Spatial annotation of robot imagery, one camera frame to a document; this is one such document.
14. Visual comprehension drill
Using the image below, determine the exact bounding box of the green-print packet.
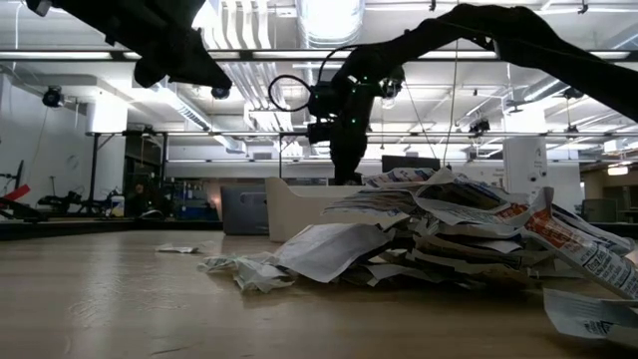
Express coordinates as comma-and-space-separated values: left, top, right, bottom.
196, 253, 241, 273

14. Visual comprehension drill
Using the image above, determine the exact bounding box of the black rectangular rig frame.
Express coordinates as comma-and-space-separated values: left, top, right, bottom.
277, 131, 355, 180

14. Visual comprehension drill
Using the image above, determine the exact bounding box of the white packet fine text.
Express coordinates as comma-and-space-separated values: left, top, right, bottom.
413, 181, 530, 226

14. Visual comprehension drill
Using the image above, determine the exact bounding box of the packet dark blue print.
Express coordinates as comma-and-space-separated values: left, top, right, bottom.
547, 201, 638, 258

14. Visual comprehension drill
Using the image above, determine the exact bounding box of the black background monitor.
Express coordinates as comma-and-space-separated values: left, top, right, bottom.
381, 155, 443, 171

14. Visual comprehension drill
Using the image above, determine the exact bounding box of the black background machine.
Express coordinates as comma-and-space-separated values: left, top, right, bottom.
124, 191, 183, 220

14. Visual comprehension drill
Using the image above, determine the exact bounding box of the round ceiling air duct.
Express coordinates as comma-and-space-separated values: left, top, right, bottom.
296, 0, 368, 49

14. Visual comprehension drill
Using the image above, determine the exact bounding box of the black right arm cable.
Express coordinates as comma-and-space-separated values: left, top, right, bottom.
267, 45, 360, 114

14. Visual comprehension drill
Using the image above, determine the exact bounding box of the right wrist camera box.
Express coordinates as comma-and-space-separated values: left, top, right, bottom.
306, 82, 341, 121

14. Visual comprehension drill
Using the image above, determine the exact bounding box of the red background object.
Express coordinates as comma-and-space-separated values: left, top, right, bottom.
0, 183, 31, 203

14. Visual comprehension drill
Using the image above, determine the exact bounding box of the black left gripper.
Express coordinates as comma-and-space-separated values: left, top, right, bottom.
102, 0, 233, 93

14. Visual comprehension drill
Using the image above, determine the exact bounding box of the tall black rig frame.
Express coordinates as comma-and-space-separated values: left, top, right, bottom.
85, 130, 169, 215

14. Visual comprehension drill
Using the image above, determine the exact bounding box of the packet blue red print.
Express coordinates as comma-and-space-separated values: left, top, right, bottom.
363, 168, 440, 188

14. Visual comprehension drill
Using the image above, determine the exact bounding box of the white square column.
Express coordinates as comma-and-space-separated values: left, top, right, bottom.
501, 137, 548, 193

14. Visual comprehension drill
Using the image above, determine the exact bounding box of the small plain white packet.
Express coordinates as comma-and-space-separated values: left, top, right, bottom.
154, 242, 200, 255

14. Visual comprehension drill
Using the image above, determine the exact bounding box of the dark translucent plastic bin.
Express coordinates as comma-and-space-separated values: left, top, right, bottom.
220, 184, 270, 236

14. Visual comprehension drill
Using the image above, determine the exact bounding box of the black aluminium table frame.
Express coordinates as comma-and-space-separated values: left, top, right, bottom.
0, 217, 638, 241

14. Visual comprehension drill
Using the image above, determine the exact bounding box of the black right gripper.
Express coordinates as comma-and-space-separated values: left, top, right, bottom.
306, 55, 395, 185

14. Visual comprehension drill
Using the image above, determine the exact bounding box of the white plastic bin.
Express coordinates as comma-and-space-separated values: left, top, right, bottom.
264, 177, 415, 244

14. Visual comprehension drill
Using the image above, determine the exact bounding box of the white packet small logo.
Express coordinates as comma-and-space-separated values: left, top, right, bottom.
542, 287, 638, 350

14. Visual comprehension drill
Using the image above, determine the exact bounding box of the dark shaded packet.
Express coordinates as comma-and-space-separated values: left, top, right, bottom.
423, 182, 504, 210

